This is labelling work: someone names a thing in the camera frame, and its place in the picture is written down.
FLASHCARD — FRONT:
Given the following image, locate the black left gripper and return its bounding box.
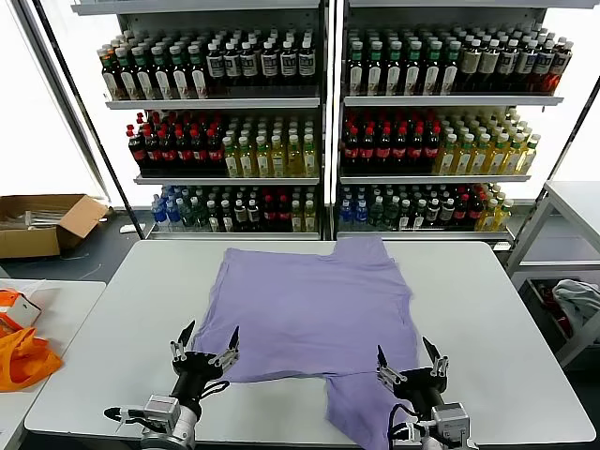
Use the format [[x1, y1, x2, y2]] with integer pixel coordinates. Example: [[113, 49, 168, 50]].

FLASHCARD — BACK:
[[169, 320, 242, 379]]

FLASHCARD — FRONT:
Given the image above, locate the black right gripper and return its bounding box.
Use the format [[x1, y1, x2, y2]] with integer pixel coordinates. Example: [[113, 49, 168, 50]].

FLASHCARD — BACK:
[[375, 335, 451, 399]]

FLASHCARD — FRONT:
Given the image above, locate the purple printed t-shirt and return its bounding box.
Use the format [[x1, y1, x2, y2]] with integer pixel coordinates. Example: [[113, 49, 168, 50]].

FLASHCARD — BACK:
[[191, 235, 421, 450]]

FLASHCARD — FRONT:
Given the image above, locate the cola bottle red cap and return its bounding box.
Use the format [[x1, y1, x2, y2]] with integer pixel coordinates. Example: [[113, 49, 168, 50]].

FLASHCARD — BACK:
[[158, 128, 177, 173], [276, 194, 291, 233], [468, 191, 484, 230], [407, 125, 425, 171], [359, 126, 377, 171], [174, 128, 192, 173], [261, 194, 277, 233], [126, 127, 147, 173], [454, 192, 471, 230], [391, 126, 409, 171], [375, 126, 393, 171], [190, 128, 208, 173], [206, 128, 225, 173], [423, 125, 442, 171], [343, 126, 361, 171], [142, 128, 161, 173]]

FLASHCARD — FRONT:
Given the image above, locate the red crumpled cloth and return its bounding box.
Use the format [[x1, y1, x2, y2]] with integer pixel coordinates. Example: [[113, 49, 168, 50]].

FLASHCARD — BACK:
[[538, 279, 574, 339]]

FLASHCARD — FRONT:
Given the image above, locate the white grey crumpled cloth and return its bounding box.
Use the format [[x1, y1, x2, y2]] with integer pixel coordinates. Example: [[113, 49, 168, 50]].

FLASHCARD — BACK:
[[551, 278, 600, 332]]

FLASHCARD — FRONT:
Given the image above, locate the orange cloth bag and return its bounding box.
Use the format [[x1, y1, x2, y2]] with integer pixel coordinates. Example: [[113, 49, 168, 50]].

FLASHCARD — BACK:
[[0, 325, 65, 393]]

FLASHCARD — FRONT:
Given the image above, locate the orange white small carton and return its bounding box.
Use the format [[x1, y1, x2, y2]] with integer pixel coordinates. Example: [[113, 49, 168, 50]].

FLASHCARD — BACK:
[[0, 288, 43, 329]]

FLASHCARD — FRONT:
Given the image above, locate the brown cardboard box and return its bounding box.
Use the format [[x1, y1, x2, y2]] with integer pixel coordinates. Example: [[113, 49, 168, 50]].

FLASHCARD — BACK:
[[0, 193, 112, 260]]

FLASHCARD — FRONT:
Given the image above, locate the clear plastic tube bundle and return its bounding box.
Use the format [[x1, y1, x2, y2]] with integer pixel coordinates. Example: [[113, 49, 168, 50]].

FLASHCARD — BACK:
[[0, 210, 67, 232]]

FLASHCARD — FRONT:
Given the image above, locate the grey metal shelf unit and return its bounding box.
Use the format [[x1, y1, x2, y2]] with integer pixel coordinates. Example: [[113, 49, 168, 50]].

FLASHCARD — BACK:
[[69, 0, 329, 241], [330, 0, 566, 243]]

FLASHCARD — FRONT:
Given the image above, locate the black diagonal pole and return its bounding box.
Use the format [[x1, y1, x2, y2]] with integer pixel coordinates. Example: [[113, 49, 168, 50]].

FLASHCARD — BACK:
[[543, 74, 600, 184], [31, 0, 146, 241]]

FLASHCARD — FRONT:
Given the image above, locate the dark tea bottle green label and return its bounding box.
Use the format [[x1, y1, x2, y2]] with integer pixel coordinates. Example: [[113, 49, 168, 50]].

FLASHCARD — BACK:
[[365, 40, 384, 97], [384, 40, 404, 97], [168, 43, 190, 100], [423, 40, 443, 97], [187, 42, 209, 99], [130, 45, 154, 101], [149, 44, 173, 100], [347, 40, 366, 97], [403, 40, 424, 97], [442, 40, 462, 97], [114, 45, 136, 101]]

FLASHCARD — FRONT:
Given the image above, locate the dark drink bottle white label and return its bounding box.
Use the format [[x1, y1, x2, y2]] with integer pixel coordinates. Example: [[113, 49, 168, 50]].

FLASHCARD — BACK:
[[223, 40, 242, 88], [297, 38, 316, 88], [239, 39, 259, 88], [205, 40, 225, 88], [260, 39, 279, 88], [279, 39, 298, 88]]

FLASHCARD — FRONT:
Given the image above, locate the amber tea bottle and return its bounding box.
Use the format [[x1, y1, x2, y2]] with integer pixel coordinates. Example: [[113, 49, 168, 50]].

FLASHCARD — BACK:
[[99, 45, 119, 101]]

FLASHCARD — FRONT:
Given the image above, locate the dark bottle beige label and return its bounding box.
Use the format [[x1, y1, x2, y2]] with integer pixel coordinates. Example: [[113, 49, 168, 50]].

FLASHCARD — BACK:
[[478, 38, 501, 93], [458, 38, 482, 93]]

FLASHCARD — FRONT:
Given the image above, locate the dark bottle blue label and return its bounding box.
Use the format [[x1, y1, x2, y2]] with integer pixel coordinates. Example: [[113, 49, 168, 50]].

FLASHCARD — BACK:
[[533, 39, 556, 93], [517, 39, 538, 93], [498, 38, 519, 93]]

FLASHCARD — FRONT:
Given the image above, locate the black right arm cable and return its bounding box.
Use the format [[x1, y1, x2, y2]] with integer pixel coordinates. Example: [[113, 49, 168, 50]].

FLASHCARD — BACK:
[[386, 402, 426, 449]]

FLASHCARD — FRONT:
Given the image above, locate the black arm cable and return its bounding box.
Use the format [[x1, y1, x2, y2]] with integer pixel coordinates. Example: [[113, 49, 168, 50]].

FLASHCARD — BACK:
[[103, 380, 232, 430], [386, 402, 426, 449]]

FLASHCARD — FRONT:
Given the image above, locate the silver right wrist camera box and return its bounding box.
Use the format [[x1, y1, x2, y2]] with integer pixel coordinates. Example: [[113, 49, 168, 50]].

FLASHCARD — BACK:
[[429, 402, 470, 444]]

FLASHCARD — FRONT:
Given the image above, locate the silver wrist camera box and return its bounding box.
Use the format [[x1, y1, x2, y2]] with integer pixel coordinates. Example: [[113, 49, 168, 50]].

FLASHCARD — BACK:
[[142, 394, 183, 435], [429, 402, 470, 444]]

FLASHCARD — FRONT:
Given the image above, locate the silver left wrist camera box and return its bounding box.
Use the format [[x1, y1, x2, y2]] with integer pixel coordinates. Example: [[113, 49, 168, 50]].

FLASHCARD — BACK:
[[142, 394, 183, 435]]

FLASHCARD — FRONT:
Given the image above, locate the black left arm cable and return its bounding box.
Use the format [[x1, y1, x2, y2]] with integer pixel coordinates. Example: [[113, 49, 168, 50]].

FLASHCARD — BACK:
[[103, 380, 232, 430]]

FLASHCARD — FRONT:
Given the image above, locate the grey metal frame table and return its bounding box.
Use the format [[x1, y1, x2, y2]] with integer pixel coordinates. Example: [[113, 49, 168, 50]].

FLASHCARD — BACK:
[[504, 180, 600, 369]]

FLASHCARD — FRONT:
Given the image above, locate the grey window frame pillar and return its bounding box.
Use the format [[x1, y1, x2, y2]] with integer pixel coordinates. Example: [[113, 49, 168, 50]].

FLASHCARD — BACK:
[[16, 0, 113, 206]]

